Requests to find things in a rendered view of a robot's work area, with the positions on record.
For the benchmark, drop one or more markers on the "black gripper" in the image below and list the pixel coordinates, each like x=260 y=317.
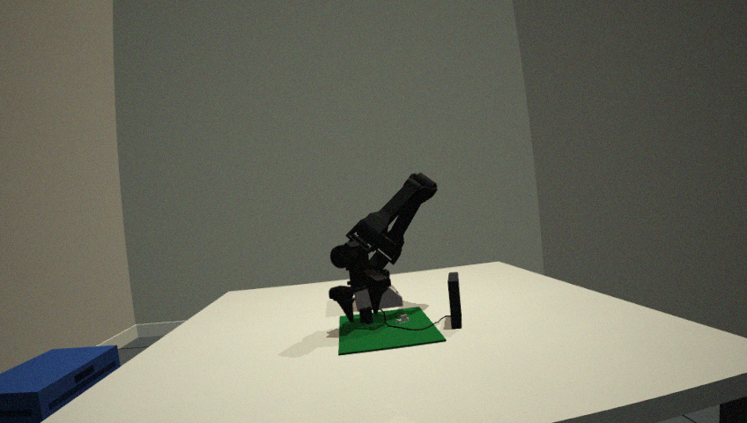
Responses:
x=343 y=294

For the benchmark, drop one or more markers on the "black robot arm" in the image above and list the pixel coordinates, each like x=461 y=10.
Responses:
x=373 y=229

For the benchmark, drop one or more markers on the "green circuit board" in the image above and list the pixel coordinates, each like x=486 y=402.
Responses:
x=377 y=336

